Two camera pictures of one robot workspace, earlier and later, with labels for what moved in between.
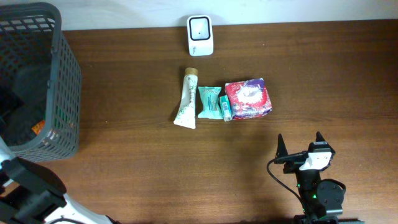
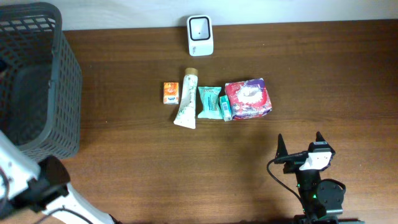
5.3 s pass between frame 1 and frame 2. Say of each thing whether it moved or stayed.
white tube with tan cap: stayed
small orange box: moved
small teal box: stayed
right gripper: stayed
